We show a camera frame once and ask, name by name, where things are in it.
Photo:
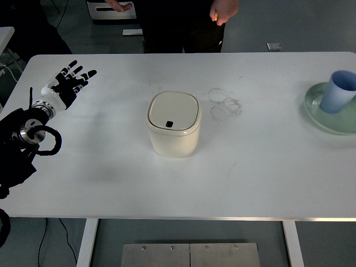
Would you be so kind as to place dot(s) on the person's left hand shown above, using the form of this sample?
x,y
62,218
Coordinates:
x,y
224,11

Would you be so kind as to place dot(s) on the person's right hand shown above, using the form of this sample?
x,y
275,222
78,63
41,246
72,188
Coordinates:
x,y
119,6

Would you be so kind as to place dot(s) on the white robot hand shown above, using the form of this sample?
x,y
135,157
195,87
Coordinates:
x,y
65,89

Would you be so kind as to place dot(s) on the cream lidded trash bin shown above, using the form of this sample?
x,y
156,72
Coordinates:
x,y
173,139

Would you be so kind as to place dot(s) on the white device with dark slot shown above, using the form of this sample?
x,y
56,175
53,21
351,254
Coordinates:
x,y
103,15

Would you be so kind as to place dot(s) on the grey floor socket box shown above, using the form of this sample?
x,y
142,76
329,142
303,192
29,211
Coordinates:
x,y
274,47

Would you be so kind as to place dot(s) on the small white side table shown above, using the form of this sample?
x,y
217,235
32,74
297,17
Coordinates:
x,y
4,34

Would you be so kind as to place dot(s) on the blue ribbed cup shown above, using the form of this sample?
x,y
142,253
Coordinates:
x,y
333,97

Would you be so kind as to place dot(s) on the white table leg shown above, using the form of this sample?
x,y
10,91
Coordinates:
x,y
87,244
293,244

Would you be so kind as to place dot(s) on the pale green plate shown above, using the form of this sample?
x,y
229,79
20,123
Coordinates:
x,y
333,125

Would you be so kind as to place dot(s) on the grey metal plate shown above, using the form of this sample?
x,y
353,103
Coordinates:
x,y
225,257
155,257

